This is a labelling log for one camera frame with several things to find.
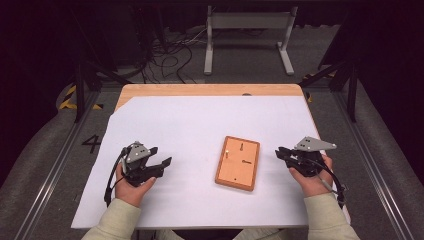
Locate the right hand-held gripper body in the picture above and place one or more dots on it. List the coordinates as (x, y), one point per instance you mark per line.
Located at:
(311, 145)

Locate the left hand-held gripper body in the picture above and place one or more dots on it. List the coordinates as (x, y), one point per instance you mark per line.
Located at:
(137, 152)

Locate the wooden photo frame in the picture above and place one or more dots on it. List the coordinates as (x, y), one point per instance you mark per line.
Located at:
(238, 173)

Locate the person's right hand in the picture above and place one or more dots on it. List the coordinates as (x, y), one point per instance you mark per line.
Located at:
(315, 185)

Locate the person's left hand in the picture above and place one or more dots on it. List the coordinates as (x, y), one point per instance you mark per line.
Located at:
(131, 193)

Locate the white paper sheet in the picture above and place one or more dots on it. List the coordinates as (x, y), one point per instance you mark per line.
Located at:
(186, 120)

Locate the yellow black hazard tape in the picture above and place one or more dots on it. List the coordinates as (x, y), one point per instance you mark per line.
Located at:
(68, 100)
(309, 97)

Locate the black metal stand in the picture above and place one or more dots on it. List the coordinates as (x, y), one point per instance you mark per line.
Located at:
(79, 93)
(351, 96)

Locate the person's left leg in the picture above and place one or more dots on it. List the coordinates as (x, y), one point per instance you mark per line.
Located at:
(168, 235)

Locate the person's leg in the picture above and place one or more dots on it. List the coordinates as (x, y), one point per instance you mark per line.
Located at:
(256, 234)
(168, 235)

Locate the person's right leg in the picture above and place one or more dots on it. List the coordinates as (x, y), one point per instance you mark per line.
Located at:
(256, 234)

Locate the white metal stand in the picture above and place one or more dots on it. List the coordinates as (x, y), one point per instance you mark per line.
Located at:
(250, 20)

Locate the metal floor rail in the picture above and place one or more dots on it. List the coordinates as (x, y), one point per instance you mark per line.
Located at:
(58, 168)
(374, 168)

